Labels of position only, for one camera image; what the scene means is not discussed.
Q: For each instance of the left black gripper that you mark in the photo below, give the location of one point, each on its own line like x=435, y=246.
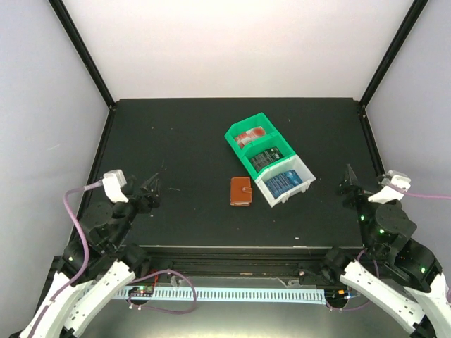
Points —
x=144, y=205

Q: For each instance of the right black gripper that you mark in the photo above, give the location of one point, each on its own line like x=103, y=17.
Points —
x=358, y=193

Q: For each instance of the brown leather card holder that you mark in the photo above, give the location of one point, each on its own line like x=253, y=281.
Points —
x=241, y=191

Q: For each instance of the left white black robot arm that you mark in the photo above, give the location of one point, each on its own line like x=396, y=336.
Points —
x=71, y=304

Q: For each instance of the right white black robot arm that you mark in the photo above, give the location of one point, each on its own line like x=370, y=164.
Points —
x=386, y=233

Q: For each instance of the red patterned card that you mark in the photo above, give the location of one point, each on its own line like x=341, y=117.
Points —
x=249, y=136

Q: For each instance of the white bin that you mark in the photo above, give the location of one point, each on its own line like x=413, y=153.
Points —
x=291, y=163

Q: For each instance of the green bin middle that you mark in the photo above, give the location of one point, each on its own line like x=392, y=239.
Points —
x=262, y=144

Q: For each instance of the green bin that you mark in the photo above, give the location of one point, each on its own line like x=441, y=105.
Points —
x=237, y=128
x=262, y=144

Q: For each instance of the green bin left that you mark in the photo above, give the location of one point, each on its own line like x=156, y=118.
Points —
x=237, y=128

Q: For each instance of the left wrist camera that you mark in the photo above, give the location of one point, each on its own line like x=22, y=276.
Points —
x=113, y=181

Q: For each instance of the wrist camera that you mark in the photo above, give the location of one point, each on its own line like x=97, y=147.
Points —
x=394, y=185
x=113, y=181

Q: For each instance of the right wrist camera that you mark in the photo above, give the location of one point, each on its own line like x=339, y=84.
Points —
x=394, y=185

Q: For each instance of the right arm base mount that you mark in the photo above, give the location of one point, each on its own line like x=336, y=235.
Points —
x=317, y=274

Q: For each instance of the black aluminium frame rail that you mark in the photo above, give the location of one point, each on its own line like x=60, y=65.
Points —
x=278, y=262

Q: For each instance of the white slotted cable duct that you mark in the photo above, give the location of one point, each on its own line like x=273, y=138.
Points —
x=217, y=294

